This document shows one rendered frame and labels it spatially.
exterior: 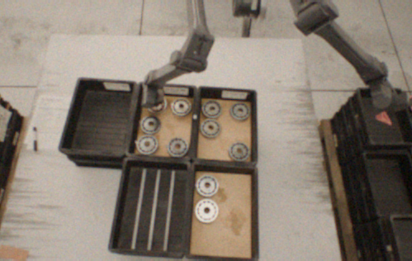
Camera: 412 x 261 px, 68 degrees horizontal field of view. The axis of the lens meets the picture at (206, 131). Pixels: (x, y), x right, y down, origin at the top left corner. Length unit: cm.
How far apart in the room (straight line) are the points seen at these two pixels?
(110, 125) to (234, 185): 68
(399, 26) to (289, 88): 200
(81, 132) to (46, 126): 29
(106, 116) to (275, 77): 100
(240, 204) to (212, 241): 21
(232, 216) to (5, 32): 272
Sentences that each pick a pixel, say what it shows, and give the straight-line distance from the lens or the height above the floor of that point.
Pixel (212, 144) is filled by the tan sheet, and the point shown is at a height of 83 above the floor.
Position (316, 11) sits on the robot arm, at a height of 160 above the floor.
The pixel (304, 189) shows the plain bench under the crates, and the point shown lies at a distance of 168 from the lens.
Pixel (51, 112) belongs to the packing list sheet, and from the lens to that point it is 190.
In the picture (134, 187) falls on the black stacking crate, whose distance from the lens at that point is 147.
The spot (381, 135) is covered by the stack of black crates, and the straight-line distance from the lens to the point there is 225.
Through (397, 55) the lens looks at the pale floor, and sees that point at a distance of 345.
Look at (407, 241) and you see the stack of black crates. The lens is 211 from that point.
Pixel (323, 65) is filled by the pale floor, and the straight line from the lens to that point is 303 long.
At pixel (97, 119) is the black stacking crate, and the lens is 164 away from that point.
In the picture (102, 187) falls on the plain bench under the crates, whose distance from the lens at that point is 164.
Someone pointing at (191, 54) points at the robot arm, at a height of 147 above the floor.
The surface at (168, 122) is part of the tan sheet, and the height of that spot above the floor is 83.
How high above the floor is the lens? 223
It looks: 65 degrees down
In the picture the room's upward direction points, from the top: 6 degrees clockwise
